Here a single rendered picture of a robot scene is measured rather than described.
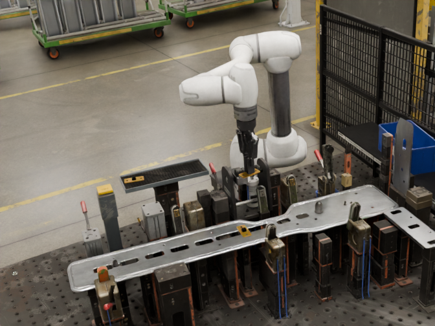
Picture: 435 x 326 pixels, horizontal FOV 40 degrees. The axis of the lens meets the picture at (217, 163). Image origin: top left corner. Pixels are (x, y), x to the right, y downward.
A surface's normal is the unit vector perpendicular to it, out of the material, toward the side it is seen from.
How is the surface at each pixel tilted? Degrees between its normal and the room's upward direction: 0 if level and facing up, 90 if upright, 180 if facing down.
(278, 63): 108
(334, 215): 0
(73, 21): 86
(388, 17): 92
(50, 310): 0
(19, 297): 0
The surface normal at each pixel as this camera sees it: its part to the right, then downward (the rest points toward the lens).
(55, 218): -0.07, -0.89
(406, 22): -0.86, 0.30
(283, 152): 0.00, 0.60
